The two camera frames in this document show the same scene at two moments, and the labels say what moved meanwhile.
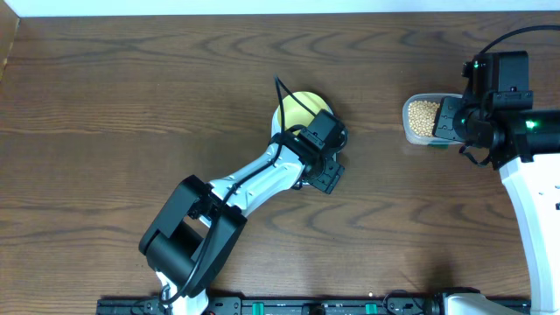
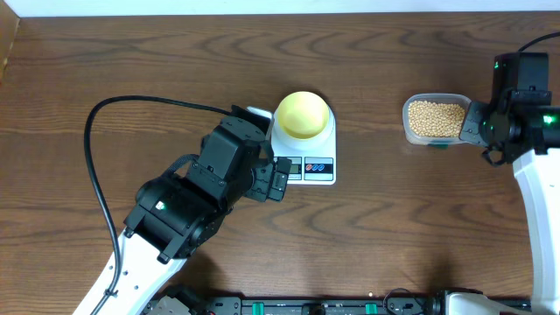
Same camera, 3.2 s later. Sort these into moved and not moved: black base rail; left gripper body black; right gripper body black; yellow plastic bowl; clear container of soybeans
Moved: right gripper body black; left gripper body black
Not moved: yellow plastic bowl; clear container of soybeans; black base rail
